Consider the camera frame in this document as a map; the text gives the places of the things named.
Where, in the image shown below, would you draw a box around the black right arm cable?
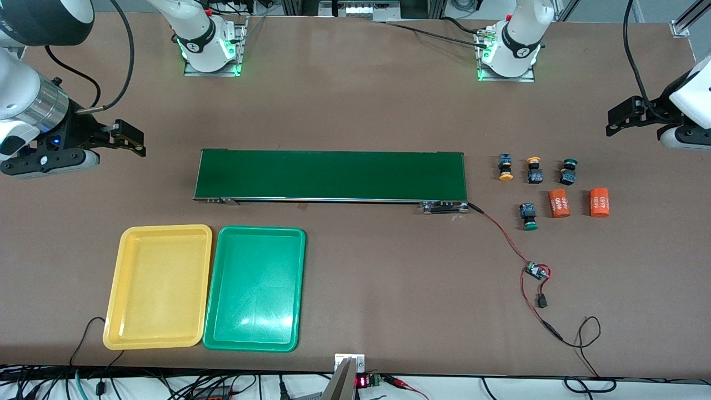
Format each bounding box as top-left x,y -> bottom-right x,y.
44,0 -> 136,114

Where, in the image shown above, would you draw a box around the aluminium corner profile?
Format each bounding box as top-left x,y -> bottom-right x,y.
669,0 -> 711,38

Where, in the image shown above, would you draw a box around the black cable to arm base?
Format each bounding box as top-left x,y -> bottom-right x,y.
383,17 -> 492,48

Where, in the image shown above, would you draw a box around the green plastic tray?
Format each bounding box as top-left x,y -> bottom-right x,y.
203,226 -> 307,353

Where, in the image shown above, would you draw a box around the orange cylinder marked 4680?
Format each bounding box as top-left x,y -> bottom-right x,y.
589,188 -> 610,218
548,189 -> 572,219

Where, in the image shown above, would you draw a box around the white device in frame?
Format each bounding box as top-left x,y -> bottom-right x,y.
342,2 -> 392,16

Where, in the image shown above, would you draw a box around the green conveyor belt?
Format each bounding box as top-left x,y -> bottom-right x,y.
193,148 -> 470,215

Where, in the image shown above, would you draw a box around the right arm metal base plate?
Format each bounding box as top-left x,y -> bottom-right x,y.
183,16 -> 249,77

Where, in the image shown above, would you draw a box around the red clip lead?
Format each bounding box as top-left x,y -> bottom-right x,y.
382,375 -> 429,400

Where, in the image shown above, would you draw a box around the looped thin black cable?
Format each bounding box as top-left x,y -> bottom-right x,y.
558,316 -> 618,393

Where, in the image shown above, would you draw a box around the red black power lead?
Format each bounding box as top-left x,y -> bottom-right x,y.
520,272 -> 564,341

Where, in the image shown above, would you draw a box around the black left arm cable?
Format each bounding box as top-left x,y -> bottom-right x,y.
623,0 -> 675,122

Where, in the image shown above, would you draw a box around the silver mounting plate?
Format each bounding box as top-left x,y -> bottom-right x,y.
334,353 -> 366,374

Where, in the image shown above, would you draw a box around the yellow plastic tray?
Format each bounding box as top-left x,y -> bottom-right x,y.
103,224 -> 213,351

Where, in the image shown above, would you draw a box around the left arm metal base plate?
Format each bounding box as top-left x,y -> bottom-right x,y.
475,28 -> 537,83

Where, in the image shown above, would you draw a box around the red black motor wire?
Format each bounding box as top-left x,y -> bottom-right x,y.
468,203 -> 537,267

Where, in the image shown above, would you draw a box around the aluminium frame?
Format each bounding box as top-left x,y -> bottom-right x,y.
281,0 -> 445,20

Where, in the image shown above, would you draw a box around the grey metal bar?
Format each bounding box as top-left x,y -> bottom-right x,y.
321,358 -> 359,400

